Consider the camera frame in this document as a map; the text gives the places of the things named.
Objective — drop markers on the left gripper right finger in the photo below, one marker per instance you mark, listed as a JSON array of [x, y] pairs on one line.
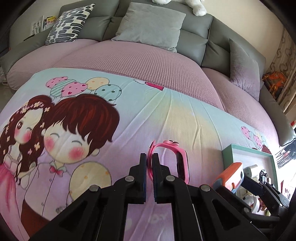
[[159, 174]]

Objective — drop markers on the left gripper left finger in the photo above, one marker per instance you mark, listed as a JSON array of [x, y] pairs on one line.
[[138, 190]]

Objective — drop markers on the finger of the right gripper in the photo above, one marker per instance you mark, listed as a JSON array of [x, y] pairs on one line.
[[252, 186]]

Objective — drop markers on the white round band device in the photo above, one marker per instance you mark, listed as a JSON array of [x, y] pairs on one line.
[[246, 196]]

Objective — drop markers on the orange blue toy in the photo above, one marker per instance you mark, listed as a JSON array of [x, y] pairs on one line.
[[231, 178]]

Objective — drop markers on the pink kids smartwatch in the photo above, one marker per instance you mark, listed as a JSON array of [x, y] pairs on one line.
[[172, 155]]

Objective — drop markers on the black toy car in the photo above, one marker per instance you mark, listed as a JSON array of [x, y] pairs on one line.
[[264, 178]]

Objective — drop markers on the white charger cube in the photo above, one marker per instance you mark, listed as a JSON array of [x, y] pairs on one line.
[[251, 171]]

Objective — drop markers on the pink helmet puppy figurine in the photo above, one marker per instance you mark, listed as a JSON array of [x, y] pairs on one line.
[[257, 205]]

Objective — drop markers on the teal shallow cardboard tray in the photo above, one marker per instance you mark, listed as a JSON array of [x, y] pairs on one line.
[[249, 157]]

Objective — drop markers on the cartoon printed blanket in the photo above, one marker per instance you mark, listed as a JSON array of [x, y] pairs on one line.
[[66, 129]]

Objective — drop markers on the orange red toy by curtain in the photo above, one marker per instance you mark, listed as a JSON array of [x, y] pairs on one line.
[[274, 82]]

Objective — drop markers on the pink sofa seat cover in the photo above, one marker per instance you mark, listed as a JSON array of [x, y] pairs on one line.
[[143, 62]]

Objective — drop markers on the grey purple cushion right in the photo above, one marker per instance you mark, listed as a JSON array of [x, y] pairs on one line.
[[244, 71]]

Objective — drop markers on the grey sofa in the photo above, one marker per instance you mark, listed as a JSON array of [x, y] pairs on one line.
[[203, 39]]

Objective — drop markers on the grey cushion left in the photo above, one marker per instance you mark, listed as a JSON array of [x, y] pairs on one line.
[[151, 25]]

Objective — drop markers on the white plush toy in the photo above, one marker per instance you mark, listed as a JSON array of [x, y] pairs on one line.
[[196, 5]]

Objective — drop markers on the black white patterned cushion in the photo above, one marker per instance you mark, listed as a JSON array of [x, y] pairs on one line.
[[69, 25]]

